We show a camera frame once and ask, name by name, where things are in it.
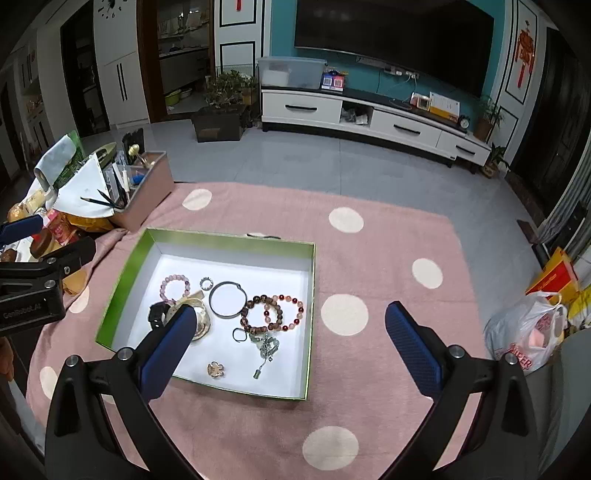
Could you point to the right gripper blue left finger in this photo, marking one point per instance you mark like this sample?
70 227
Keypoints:
161 350

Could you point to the white paper sheet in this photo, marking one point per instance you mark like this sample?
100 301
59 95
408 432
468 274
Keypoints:
80 195

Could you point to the potted plant black box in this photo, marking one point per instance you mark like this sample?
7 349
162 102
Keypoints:
230 107

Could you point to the green jewelry box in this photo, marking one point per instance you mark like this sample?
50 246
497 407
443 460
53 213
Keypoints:
266 351

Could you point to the pink storage bin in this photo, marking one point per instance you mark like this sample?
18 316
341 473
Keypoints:
155 186

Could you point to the person's left hand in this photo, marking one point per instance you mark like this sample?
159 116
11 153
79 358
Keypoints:
6 359

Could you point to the clear plastic storage box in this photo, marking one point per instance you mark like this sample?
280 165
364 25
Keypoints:
291 72

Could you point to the white plastic bag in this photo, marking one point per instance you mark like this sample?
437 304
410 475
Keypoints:
530 330

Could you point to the white wrist watch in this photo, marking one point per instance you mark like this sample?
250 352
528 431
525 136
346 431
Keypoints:
196 302

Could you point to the gold flower brooch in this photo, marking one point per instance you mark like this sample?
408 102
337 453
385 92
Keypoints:
215 370

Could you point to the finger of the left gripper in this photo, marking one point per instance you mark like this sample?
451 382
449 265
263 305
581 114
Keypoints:
11 232
69 259

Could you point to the white tv cabinet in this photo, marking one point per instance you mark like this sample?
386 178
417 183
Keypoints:
356 113

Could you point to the pink polka dot cloth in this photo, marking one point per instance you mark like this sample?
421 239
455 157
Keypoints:
362 406

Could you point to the black television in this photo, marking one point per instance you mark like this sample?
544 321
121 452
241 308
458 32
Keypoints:
450 41

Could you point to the red chinese knot decoration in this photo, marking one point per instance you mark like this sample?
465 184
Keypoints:
524 53

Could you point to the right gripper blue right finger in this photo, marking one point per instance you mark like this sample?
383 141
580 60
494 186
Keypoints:
419 348

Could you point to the black wrist watch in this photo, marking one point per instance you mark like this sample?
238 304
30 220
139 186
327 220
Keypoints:
158 314

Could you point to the wall clock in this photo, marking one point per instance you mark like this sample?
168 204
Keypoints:
109 9

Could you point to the silver bangle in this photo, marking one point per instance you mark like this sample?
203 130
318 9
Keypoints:
226 300

